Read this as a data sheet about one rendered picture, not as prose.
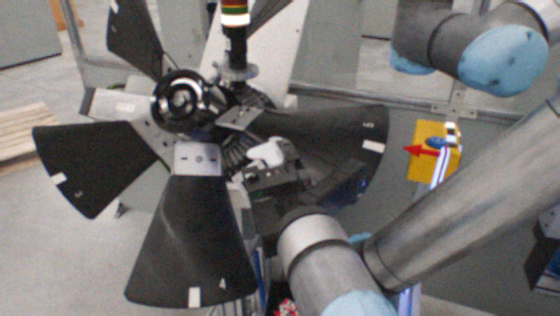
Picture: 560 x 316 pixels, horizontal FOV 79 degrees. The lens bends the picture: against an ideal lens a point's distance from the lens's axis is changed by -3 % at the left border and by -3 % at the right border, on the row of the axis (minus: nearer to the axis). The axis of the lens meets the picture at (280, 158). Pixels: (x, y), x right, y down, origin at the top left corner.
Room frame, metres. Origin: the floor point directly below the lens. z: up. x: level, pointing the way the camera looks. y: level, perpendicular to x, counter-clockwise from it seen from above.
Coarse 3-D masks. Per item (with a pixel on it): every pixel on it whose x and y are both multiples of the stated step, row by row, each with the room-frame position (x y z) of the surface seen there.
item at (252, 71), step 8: (224, 32) 0.60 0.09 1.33; (224, 64) 0.60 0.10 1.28; (248, 64) 0.60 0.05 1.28; (256, 64) 0.60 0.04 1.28; (224, 72) 0.55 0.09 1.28; (232, 72) 0.55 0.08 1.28; (240, 72) 0.55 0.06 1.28; (248, 72) 0.55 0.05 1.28; (256, 72) 0.57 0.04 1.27; (232, 80) 0.55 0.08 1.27; (240, 80) 0.55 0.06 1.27
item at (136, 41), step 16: (128, 0) 0.78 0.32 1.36; (144, 0) 0.74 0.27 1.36; (112, 16) 0.83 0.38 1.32; (128, 16) 0.77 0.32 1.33; (144, 16) 0.73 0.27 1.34; (112, 32) 0.83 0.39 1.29; (128, 32) 0.77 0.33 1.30; (144, 32) 0.72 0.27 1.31; (112, 48) 0.83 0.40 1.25; (128, 48) 0.78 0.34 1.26; (144, 48) 0.73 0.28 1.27; (160, 48) 0.68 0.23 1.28; (144, 64) 0.74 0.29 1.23; (160, 64) 0.69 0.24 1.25
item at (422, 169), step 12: (420, 120) 0.80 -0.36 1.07; (420, 132) 0.74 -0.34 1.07; (432, 132) 0.74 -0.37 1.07; (444, 132) 0.74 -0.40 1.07; (456, 132) 0.74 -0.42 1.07; (420, 156) 0.66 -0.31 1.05; (432, 156) 0.65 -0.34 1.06; (456, 156) 0.63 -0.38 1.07; (408, 168) 0.67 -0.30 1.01; (420, 168) 0.66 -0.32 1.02; (432, 168) 0.65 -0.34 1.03; (456, 168) 0.63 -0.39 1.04; (420, 180) 0.66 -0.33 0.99; (432, 180) 0.65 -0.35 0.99
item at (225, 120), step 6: (234, 108) 0.62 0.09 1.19; (246, 108) 0.62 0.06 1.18; (252, 108) 0.62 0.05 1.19; (228, 114) 0.59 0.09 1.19; (234, 114) 0.59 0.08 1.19; (246, 114) 0.59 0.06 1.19; (252, 114) 0.59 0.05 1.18; (258, 114) 0.60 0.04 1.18; (216, 120) 0.56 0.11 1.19; (222, 120) 0.56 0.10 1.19; (228, 120) 0.56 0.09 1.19; (240, 120) 0.56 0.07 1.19; (246, 120) 0.56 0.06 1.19; (228, 126) 0.54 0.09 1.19; (234, 126) 0.54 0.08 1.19; (240, 126) 0.54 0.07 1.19
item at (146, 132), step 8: (136, 120) 0.60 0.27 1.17; (144, 120) 0.60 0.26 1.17; (152, 120) 0.61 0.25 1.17; (136, 128) 0.60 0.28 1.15; (144, 128) 0.60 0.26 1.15; (152, 128) 0.61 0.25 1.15; (144, 136) 0.61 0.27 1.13; (152, 136) 0.61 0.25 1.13; (160, 136) 0.61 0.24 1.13; (168, 136) 0.61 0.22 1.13; (176, 136) 0.61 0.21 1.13; (152, 144) 0.61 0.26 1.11; (160, 144) 0.61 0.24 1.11; (168, 144) 0.61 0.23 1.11; (160, 152) 0.61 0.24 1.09
